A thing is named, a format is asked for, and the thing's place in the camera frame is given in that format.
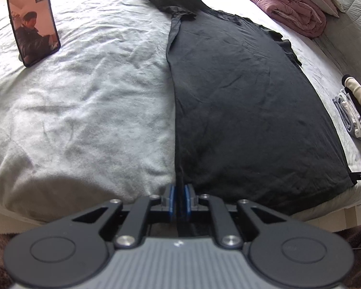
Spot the black t-shirt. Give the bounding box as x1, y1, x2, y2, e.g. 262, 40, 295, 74
144, 0, 357, 217

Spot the grey folded garment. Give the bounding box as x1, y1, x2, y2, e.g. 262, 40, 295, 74
332, 96, 357, 136

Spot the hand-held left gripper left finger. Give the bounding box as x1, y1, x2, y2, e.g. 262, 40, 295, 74
72, 184, 176, 249

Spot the pink folded quilt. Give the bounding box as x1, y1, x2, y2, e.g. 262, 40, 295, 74
236, 0, 327, 38

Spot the smartphone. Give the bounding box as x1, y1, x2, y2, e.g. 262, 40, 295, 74
6, 0, 61, 67

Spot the stack of folded clothes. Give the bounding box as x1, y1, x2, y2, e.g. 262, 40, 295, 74
338, 92, 361, 140

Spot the black folded garment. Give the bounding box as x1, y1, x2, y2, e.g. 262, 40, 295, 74
344, 87, 361, 121

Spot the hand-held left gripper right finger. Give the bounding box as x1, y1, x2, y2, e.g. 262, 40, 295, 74
182, 184, 282, 249

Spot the grey padded headboard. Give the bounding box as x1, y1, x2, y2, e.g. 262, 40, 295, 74
316, 0, 361, 88

